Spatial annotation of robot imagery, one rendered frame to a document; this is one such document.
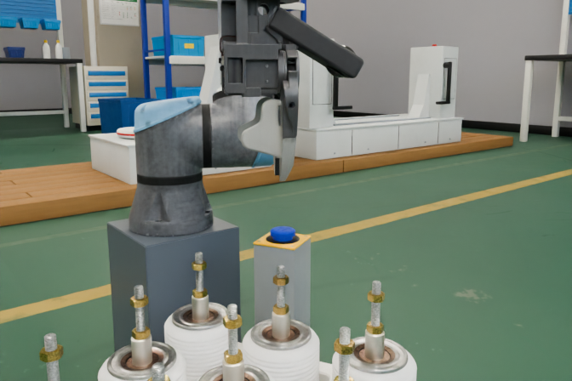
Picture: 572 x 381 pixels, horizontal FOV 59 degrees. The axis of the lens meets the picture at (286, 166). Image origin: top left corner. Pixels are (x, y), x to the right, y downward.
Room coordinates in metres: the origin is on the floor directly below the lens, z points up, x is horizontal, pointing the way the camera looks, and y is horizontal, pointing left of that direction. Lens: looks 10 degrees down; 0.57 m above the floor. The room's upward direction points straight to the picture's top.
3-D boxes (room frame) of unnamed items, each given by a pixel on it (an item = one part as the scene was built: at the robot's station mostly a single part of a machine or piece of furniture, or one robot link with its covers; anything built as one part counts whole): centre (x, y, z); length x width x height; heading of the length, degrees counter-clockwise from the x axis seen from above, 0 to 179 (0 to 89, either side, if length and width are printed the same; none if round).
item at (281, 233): (0.78, 0.00, 0.32); 0.04 x 0.04 x 0.02
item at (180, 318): (0.64, 0.11, 0.25); 0.08 x 0.08 x 0.01
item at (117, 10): (6.48, 2.04, 1.38); 0.49 x 0.01 x 0.35; 128
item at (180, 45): (5.62, 1.16, 0.90); 0.50 x 0.38 x 0.21; 39
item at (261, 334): (0.59, 0.01, 0.25); 0.08 x 0.08 x 0.01
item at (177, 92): (5.61, 1.14, 0.36); 0.50 x 0.38 x 0.21; 39
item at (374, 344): (0.54, -0.10, 0.26); 0.02 x 0.02 x 0.03
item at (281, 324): (0.59, 0.01, 0.26); 0.02 x 0.02 x 0.03
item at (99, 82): (5.80, 2.10, 0.35); 0.57 x 0.47 x 0.69; 38
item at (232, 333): (0.48, 0.05, 0.30); 0.01 x 0.01 x 0.08
